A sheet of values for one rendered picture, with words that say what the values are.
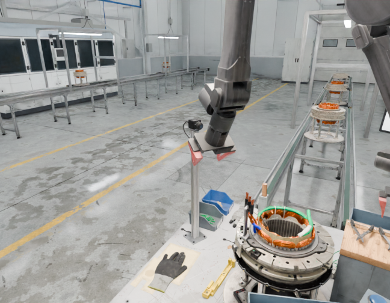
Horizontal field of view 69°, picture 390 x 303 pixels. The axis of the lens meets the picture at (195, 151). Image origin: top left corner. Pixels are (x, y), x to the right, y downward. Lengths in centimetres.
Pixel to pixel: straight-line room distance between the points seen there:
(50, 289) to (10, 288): 30
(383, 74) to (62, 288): 236
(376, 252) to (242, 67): 77
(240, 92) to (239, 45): 10
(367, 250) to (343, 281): 14
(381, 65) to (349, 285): 73
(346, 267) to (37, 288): 214
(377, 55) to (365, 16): 64
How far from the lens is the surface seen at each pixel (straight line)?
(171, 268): 132
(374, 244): 117
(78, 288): 249
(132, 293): 127
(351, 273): 116
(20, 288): 267
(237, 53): 64
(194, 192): 134
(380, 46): 102
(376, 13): 38
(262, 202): 108
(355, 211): 137
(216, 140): 74
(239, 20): 64
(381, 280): 116
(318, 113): 309
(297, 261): 95
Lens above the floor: 170
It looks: 21 degrees down
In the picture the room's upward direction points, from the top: straight up
